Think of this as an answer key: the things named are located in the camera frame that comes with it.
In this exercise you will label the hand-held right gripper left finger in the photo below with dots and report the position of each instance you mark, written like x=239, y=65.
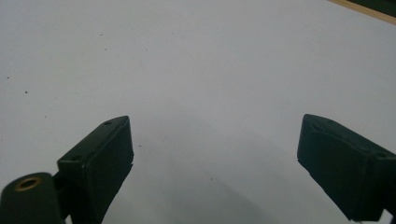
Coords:
x=99, y=168

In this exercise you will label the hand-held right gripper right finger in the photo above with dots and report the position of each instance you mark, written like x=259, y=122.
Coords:
x=342, y=165

